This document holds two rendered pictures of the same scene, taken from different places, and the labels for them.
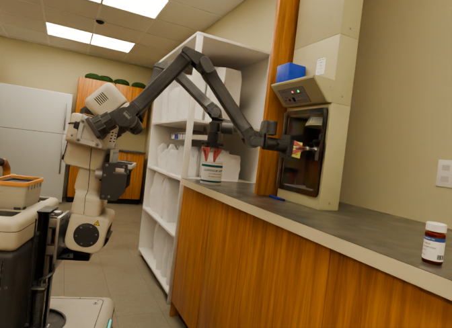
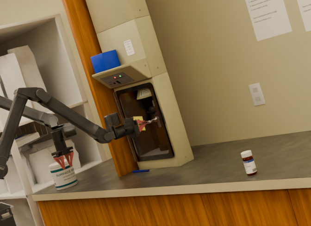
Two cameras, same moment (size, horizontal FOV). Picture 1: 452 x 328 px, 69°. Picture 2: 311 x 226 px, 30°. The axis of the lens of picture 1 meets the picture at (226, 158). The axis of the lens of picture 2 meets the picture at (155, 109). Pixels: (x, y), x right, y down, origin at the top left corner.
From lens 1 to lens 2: 1.44 m
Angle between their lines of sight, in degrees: 16
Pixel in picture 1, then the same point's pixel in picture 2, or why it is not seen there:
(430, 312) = (259, 201)
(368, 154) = (198, 95)
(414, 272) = (244, 184)
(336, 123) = (163, 91)
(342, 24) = (132, 10)
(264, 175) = (120, 156)
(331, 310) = not seen: outside the picture
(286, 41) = (84, 27)
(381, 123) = (196, 65)
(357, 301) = (227, 216)
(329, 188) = (180, 145)
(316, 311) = not seen: outside the picture
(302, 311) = not seen: outside the picture
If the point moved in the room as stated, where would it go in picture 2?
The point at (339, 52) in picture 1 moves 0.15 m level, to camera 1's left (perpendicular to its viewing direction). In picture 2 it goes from (139, 34) to (111, 42)
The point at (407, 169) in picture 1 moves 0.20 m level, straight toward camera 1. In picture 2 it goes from (232, 99) to (229, 104)
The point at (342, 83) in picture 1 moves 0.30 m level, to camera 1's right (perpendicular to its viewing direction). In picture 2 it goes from (152, 57) to (206, 40)
